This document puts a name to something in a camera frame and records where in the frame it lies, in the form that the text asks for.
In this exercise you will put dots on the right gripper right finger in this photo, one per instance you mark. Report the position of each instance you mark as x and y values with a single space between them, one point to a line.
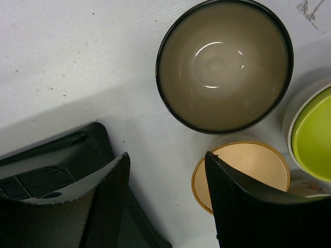
249 213

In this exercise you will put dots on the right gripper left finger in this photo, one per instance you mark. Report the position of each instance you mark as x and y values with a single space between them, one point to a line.
87 214

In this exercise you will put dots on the wooden bowl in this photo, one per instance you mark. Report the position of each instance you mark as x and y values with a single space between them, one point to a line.
255 159

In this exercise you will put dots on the beige white bowl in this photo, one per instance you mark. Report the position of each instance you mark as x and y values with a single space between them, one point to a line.
296 105

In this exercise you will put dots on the yellow green bowl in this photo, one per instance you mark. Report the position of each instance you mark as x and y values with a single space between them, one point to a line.
310 138

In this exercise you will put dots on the blue patterned bowl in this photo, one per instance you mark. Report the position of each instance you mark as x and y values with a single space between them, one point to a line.
224 66

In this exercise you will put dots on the black drip tray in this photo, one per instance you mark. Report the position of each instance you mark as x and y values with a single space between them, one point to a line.
41 172

